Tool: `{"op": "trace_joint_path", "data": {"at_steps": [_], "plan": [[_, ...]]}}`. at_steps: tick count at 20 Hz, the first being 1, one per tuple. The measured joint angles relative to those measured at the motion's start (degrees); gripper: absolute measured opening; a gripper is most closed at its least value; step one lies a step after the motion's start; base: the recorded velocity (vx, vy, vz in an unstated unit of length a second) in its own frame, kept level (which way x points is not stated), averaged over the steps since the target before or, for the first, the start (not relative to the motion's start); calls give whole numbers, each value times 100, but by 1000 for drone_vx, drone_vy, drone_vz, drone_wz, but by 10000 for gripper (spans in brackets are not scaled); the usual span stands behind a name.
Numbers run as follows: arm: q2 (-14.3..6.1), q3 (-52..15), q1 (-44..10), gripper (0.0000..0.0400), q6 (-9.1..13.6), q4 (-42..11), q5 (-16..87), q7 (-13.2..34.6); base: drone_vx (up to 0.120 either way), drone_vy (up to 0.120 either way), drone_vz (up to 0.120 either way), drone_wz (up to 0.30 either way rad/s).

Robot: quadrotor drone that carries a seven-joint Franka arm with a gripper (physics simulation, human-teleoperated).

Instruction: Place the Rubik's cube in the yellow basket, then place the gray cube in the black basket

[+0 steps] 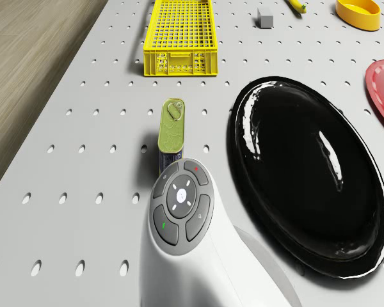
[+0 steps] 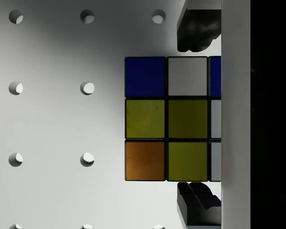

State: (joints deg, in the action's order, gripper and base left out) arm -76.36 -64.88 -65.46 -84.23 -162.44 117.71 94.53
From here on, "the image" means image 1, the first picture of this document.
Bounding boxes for yellow bowl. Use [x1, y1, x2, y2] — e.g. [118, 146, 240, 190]
[335, 0, 381, 32]

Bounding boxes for flat-sided can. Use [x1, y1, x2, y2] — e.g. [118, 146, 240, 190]
[157, 97, 186, 178]

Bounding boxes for grey cube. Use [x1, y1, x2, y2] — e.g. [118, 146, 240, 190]
[257, 7, 274, 29]

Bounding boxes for banana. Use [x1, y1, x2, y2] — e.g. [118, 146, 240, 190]
[285, 0, 308, 15]

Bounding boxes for yellow basket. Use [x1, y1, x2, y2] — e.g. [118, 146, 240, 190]
[143, 0, 219, 77]

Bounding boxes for black plate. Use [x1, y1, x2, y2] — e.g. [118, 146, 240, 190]
[227, 75, 384, 278]

